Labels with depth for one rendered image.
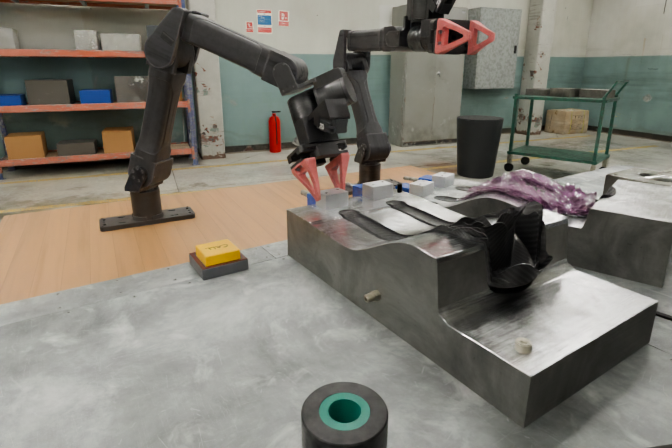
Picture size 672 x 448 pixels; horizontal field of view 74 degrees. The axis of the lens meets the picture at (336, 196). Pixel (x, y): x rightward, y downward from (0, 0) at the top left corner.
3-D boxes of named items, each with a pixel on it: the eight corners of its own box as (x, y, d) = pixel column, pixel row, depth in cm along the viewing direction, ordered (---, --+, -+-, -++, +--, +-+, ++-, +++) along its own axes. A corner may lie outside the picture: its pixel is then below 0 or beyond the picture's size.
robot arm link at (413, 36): (445, 19, 98) (425, 20, 104) (424, 17, 96) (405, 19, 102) (442, 52, 100) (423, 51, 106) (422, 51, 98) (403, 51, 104)
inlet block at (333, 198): (292, 206, 92) (291, 181, 90) (313, 202, 95) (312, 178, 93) (326, 224, 81) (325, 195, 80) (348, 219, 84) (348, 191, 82)
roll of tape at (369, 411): (403, 437, 42) (405, 406, 42) (350, 496, 37) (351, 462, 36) (339, 398, 48) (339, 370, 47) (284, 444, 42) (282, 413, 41)
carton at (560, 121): (542, 131, 816) (544, 109, 805) (567, 129, 839) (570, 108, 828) (562, 134, 777) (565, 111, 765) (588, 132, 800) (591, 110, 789)
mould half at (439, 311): (287, 254, 84) (285, 185, 80) (394, 228, 97) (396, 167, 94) (523, 429, 43) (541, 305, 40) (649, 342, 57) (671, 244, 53)
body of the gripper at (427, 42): (473, 21, 94) (449, 23, 101) (435, 19, 90) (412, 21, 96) (470, 54, 96) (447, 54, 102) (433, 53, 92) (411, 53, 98)
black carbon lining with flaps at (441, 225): (332, 223, 80) (331, 171, 77) (400, 208, 88) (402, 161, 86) (492, 307, 52) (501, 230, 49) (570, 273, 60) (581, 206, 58)
